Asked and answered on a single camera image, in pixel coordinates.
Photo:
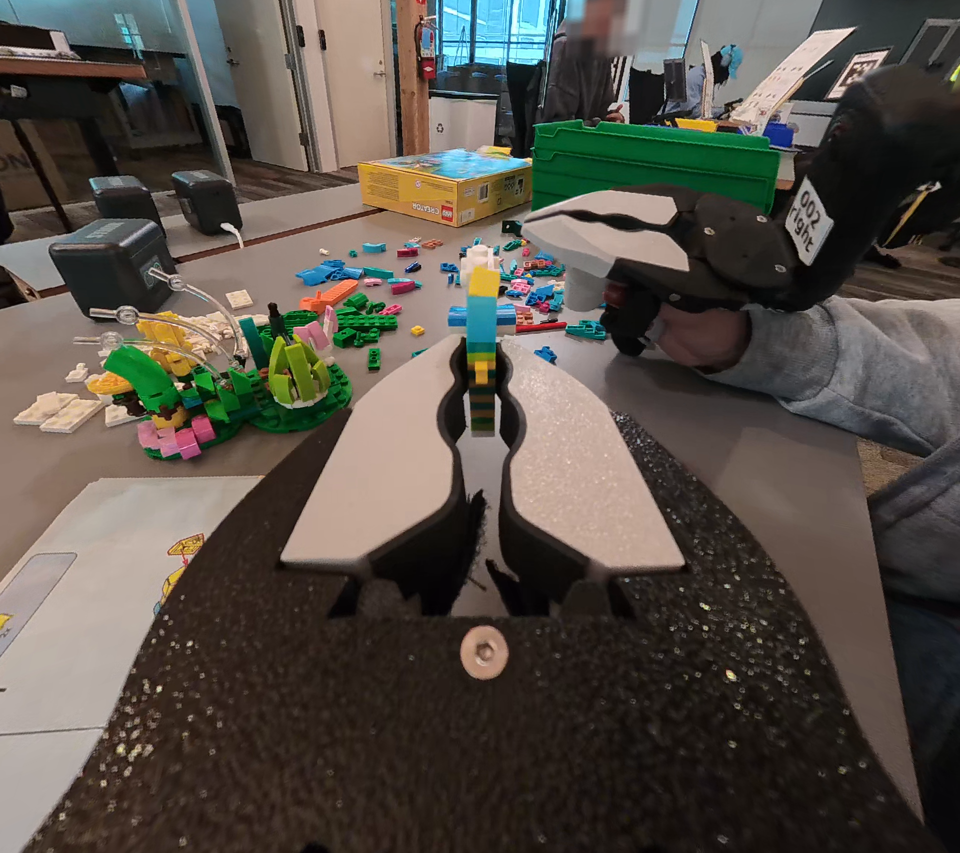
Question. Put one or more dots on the small white brick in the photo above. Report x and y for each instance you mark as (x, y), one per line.
(480, 259)

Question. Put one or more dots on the blue bracket brick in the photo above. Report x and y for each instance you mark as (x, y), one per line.
(545, 354)

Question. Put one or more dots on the black computer monitor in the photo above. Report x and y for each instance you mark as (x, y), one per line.
(885, 5)

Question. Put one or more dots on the red bar brick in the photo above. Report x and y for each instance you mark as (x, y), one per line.
(540, 326)

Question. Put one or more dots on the white flat brick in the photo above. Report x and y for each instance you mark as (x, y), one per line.
(240, 299)

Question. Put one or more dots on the grey desk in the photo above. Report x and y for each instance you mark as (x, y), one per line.
(750, 463)

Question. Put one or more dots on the person's grey sweatshirt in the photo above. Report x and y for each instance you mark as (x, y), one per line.
(922, 523)

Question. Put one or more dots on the glass office door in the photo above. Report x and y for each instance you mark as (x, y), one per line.
(247, 28)

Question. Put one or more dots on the brown wooden table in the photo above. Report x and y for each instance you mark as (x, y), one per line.
(67, 69)

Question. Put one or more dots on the propped instruction booklet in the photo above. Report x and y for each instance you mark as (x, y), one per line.
(795, 69)

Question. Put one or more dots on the red fire extinguisher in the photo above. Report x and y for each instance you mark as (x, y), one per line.
(427, 50)

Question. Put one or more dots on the white recycling bin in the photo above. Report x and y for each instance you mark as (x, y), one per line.
(461, 125)

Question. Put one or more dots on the wooden post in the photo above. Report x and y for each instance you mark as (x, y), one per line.
(410, 80)

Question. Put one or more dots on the person's right forearm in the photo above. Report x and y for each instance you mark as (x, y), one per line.
(840, 358)

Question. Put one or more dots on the teal wedge plate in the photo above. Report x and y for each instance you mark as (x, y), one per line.
(585, 329)

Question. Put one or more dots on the brick flower model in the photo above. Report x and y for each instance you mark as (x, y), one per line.
(292, 388)

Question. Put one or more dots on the white door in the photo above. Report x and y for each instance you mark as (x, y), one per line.
(349, 28)

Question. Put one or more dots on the pile of white bricks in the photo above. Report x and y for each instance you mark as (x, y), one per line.
(60, 410)

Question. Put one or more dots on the cluster of blue bricks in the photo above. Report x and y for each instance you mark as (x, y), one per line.
(322, 272)

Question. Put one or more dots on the yellow brick set box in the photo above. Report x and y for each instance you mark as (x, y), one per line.
(442, 189)

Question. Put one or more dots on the pile of green bricks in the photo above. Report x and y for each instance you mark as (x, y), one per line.
(364, 324)

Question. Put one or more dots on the brick instruction booklet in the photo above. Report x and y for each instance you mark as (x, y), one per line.
(97, 605)

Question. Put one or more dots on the square marker tag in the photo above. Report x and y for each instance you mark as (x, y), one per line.
(859, 73)

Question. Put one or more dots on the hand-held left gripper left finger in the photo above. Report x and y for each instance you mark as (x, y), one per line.
(382, 478)

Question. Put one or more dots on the cardboard box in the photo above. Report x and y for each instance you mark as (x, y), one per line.
(19, 163)

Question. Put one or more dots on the person's right hand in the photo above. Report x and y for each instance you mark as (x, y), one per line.
(705, 335)

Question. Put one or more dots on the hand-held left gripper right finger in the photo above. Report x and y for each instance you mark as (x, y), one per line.
(592, 485)

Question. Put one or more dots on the striped brick fish model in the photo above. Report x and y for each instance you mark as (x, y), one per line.
(482, 358)

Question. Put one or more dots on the stacked green plastic bins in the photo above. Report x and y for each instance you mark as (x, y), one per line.
(652, 163)

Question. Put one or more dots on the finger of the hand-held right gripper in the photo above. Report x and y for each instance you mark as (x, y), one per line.
(622, 204)
(600, 242)

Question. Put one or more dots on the small yellow slope brick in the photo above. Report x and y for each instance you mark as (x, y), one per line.
(485, 284)

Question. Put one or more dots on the orange brick separator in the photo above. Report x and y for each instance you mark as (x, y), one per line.
(330, 298)

